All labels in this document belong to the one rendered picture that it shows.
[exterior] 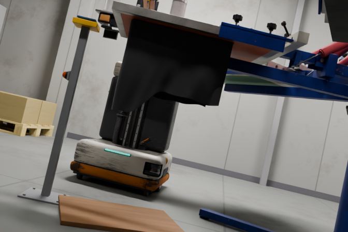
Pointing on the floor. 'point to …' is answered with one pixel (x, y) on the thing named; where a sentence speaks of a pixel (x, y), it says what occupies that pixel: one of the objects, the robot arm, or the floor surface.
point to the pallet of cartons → (26, 115)
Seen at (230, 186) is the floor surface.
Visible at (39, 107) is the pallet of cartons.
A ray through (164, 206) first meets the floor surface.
